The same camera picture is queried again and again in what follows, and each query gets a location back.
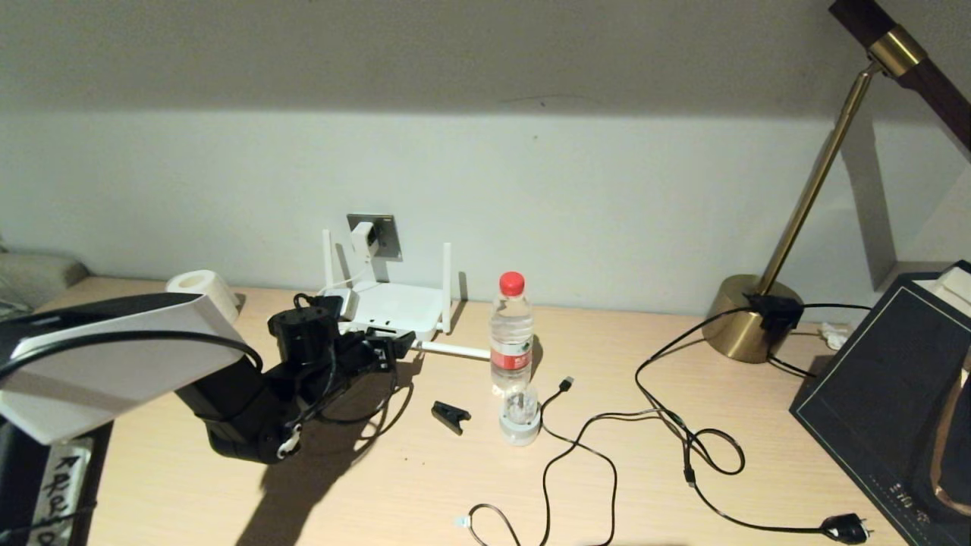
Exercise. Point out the small black plastic clip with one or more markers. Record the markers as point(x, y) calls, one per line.
point(449, 415)

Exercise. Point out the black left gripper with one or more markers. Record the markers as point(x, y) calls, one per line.
point(353, 356)

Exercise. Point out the clear bottle with red cap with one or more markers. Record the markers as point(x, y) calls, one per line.
point(511, 334)

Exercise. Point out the small white round device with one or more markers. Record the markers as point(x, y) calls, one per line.
point(520, 430)

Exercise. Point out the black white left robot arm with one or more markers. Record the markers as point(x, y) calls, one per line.
point(129, 364)

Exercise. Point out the white tissue box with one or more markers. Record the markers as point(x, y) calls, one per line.
point(954, 292)

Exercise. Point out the brass desk lamp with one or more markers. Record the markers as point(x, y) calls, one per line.
point(747, 337)

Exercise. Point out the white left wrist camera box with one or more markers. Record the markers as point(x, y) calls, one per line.
point(337, 299)

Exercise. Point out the white router with antennas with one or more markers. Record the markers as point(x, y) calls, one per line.
point(402, 307)

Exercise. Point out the small white crumpled item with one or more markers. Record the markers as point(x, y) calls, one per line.
point(834, 335)

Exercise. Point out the white power adapter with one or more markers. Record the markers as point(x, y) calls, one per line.
point(364, 241)

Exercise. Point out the white toilet paper roll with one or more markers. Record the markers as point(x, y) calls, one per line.
point(199, 287)

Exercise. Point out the grey pillow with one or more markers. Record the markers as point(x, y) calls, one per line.
point(38, 273)

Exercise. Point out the grey wall socket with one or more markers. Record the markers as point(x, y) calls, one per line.
point(388, 231)

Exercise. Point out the large black flat box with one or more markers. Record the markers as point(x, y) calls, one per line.
point(872, 402)

